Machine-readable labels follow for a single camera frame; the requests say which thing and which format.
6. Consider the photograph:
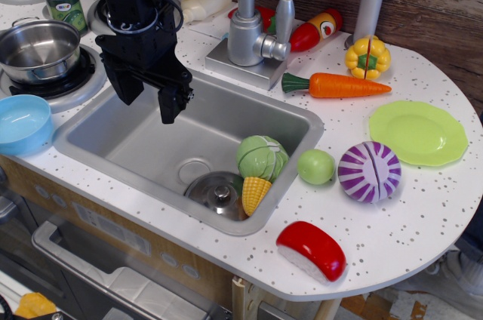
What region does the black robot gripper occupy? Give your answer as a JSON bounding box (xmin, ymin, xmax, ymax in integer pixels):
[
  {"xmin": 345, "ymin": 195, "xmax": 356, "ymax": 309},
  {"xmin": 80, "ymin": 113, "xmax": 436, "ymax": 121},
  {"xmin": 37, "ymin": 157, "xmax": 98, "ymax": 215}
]
[{"xmin": 96, "ymin": 14, "xmax": 193, "ymax": 124}]

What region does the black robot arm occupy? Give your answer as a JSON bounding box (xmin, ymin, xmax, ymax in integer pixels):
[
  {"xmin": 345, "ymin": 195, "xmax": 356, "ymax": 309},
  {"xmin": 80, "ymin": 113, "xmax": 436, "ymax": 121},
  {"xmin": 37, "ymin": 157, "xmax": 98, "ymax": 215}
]
[{"xmin": 96, "ymin": 0, "xmax": 192, "ymax": 124}]

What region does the light green plastic plate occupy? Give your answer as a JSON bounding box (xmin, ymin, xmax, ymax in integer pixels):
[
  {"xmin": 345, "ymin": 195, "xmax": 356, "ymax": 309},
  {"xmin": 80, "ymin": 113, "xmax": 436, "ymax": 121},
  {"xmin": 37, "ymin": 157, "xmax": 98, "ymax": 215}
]
[{"xmin": 368, "ymin": 100, "xmax": 469, "ymax": 167}]

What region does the grey toy sink basin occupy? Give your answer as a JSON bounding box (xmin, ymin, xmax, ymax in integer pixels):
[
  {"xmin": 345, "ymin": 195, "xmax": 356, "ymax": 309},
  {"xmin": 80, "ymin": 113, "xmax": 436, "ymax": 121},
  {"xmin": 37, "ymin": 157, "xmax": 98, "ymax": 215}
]
[{"xmin": 54, "ymin": 72, "xmax": 323, "ymax": 236}]

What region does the black stove burner front left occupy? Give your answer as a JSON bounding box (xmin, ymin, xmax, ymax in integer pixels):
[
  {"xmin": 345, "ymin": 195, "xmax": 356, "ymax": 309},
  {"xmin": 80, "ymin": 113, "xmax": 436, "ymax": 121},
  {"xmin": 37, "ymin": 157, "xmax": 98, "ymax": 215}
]
[{"xmin": 1, "ymin": 45, "xmax": 106, "ymax": 113}]

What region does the silver toy faucet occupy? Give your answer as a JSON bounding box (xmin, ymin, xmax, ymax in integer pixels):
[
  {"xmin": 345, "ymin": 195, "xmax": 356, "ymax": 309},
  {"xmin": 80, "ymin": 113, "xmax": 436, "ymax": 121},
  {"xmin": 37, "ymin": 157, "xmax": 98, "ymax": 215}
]
[{"xmin": 205, "ymin": 0, "xmax": 295, "ymax": 90}]

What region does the steel pot lid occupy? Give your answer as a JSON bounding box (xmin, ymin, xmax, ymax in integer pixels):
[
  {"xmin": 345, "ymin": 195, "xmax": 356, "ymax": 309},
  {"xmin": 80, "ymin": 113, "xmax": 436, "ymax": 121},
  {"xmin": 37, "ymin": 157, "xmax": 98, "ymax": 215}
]
[{"xmin": 184, "ymin": 171, "xmax": 248, "ymax": 221}]

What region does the stainless steel pot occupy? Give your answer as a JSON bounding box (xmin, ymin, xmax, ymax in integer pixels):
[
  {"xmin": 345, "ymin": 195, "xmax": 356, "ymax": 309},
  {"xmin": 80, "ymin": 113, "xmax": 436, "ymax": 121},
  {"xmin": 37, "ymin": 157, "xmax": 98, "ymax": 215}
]
[{"xmin": 1, "ymin": 17, "xmax": 81, "ymax": 85}]

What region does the green toy cabbage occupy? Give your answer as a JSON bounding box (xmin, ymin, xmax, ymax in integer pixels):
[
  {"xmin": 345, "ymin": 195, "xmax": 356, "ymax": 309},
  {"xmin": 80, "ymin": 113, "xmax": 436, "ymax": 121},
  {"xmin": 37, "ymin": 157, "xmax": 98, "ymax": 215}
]
[{"xmin": 236, "ymin": 135, "xmax": 289, "ymax": 183}]

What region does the light blue plastic bowl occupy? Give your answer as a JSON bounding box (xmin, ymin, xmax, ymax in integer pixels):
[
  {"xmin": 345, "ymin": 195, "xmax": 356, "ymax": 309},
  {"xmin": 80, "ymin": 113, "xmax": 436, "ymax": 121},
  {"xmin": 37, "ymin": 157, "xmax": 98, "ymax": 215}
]
[{"xmin": 1, "ymin": 94, "xmax": 54, "ymax": 156}]

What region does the green toy food can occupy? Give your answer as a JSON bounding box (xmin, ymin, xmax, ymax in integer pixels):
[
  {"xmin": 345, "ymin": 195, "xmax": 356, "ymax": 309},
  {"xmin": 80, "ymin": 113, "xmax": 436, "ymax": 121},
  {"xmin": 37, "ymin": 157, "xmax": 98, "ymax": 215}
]
[{"xmin": 45, "ymin": 0, "xmax": 88, "ymax": 35}]

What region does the red toy pepper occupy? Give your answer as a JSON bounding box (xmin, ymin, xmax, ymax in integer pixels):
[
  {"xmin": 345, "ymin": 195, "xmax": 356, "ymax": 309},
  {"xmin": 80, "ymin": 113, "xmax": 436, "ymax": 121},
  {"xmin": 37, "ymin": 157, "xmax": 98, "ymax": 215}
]
[{"xmin": 227, "ymin": 6, "xmax": 276, "ymax": 34}]

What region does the yellow toy corn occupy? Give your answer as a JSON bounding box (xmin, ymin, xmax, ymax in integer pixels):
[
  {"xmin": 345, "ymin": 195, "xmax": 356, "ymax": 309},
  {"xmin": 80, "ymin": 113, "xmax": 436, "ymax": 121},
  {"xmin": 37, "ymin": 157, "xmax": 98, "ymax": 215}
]
[{"xmin": 241, "ymin": 177, "xmax": 272, "ymax": 217}]

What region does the toy ketchup bottle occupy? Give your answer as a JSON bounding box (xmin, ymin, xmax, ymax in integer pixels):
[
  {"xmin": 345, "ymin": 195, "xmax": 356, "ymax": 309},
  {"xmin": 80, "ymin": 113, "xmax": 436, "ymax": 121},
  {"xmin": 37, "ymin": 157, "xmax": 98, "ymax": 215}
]
[{"xmin": 290, "ymin": 8, "xmax": 343, "ymax": 52}]

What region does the orange toy carrot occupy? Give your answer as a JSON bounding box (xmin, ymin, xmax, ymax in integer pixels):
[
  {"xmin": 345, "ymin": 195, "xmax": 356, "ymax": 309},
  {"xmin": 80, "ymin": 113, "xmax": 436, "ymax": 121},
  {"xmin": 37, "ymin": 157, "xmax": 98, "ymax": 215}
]
[{"xmin": 281, "ymin": 72, "xmax": 392, "ymax": 98}]

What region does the green toy apple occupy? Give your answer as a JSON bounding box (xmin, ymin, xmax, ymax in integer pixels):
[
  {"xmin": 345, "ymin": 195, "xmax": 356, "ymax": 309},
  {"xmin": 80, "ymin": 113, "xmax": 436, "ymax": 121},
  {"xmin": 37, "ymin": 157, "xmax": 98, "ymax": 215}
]
[{"xmin": 297, "ymin": 149, "xmax": 335, "ymax": 185}]

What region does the yellow toy bell pepper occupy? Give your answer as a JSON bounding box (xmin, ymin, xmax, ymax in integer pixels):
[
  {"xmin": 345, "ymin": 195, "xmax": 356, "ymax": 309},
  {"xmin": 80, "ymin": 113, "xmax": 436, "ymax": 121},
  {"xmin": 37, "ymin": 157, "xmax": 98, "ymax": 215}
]
[{"xmin": 345, "ymin": 35, "xmax": 392, "ymax": 80}]

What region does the yellow object bottom left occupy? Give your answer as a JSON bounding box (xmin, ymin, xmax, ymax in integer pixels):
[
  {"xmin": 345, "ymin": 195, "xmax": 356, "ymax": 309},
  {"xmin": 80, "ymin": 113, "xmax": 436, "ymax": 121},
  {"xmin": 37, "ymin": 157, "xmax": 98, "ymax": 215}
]
[{"xmin": 14, "ymin": 292, "xmax": 57, "ymax": 319}]

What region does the grey oven door handle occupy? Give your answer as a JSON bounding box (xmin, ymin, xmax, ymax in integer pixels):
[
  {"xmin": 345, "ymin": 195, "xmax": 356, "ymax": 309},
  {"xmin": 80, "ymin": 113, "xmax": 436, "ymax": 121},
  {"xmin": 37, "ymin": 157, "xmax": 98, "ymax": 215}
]
[{"xmin": 32, "ymin": 221, "xmax": 211, "ymax": 319}]

